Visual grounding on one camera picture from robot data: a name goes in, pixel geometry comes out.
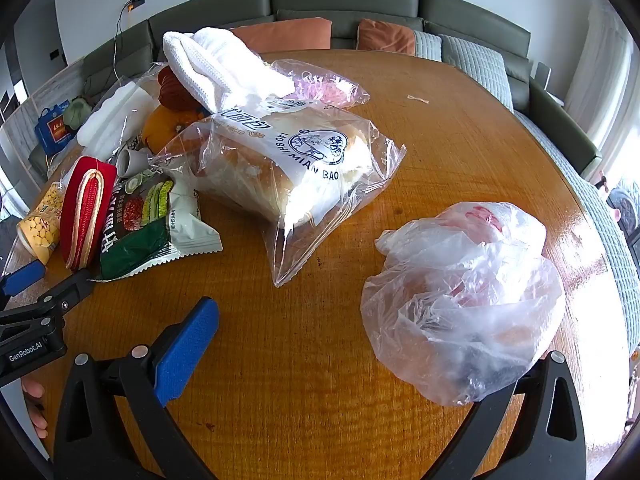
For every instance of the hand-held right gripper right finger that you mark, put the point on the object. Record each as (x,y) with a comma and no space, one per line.
(505,420)

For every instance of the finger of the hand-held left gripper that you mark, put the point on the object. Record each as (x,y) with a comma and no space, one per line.
(22,279)
(65,296)

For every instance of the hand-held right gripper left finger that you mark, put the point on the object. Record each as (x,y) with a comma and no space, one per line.
(187,350)

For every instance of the red zipper pouch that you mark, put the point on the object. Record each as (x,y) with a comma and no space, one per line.
(85,210)

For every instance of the green snack packet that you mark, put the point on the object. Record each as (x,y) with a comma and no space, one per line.
(135,240)

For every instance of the clear plastic bag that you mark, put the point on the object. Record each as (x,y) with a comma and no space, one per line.
(465,300)

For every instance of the person's left hand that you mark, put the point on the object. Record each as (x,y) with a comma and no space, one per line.
(35,390)

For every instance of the yellow corn can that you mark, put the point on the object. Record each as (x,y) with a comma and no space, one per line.
(40,225)

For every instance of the small grey cup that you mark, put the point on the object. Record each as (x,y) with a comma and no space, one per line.
(131,161)

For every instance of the blue shopping bag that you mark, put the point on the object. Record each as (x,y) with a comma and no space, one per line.
(52,130)

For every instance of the green hat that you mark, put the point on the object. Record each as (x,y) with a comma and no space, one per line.
(77,112)

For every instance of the white foam in clear bag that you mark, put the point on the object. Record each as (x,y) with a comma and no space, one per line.
(115,115)

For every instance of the orange round object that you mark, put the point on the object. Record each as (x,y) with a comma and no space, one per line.
(160,127)

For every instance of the bagged bread loaf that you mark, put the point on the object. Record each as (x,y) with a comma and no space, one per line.
(280,170)

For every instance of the grey quilted sofa cover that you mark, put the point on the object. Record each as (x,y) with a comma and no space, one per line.
(600,220)

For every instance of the brown orange yarn ball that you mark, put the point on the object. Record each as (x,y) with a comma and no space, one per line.
(172,90)

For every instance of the white waffle towel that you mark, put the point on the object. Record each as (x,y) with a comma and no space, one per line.
(210,60)

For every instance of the clear bag with pink item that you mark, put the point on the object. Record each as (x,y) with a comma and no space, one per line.
(325,87)

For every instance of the large orange pillow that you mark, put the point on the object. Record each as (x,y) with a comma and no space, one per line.
(290,35)

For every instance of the pale rubber band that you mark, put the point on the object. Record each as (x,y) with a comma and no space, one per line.
(419,99)

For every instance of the white curtain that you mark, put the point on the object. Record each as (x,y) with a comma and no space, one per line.
(600,80)

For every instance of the wide grey quilted pillow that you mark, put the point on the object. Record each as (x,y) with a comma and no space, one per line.
(475,62)

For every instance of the small orange pillow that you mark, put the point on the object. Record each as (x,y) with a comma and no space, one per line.
(385,35)

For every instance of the narrow grey quilted pillow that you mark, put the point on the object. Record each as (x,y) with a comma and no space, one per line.
(427,45)

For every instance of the green leather sofa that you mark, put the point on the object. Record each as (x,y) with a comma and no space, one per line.
(345,0)

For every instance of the black wall outlet with charger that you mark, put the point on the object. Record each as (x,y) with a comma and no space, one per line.
(136,3)

